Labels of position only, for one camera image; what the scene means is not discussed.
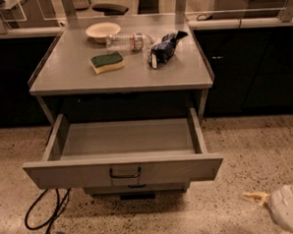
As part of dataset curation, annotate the clear acrylic barrier panel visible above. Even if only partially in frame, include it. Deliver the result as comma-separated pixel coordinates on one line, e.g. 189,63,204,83
0,0,293,34

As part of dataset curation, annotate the black floor cable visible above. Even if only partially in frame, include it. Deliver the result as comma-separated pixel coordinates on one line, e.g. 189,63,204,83
23,187,75,234

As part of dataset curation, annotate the white paper bowl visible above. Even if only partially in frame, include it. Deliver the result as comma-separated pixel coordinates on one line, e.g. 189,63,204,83
85,23,121,43

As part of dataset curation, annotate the grey metal drawer cabinet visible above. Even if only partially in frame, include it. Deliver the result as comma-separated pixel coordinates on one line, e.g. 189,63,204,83
24,10,221,205

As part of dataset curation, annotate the black office chair seat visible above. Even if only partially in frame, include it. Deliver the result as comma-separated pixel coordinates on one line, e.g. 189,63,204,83
92,3,128,16

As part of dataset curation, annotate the green yellow sponge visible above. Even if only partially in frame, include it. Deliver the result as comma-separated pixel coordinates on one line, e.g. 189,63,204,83
90,51,125,75

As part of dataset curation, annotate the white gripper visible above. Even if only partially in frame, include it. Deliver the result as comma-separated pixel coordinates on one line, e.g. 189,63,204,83
241,184,293,233

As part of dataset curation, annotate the grey top drawer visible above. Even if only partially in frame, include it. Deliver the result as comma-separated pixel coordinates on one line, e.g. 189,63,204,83
23,108,223,189

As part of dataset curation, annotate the grey drawer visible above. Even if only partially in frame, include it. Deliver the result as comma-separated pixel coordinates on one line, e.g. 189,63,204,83
23,108,223,189
85,182,191,196

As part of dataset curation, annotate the clear plastic water bottle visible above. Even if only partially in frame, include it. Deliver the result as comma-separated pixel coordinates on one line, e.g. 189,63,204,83
106,32,154,52

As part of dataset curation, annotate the grey middle drawer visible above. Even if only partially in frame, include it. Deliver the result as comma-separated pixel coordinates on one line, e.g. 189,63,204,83
85,182,191,196

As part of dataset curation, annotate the blue chip bag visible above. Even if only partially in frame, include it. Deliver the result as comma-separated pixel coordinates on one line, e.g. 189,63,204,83
148,30,188,70

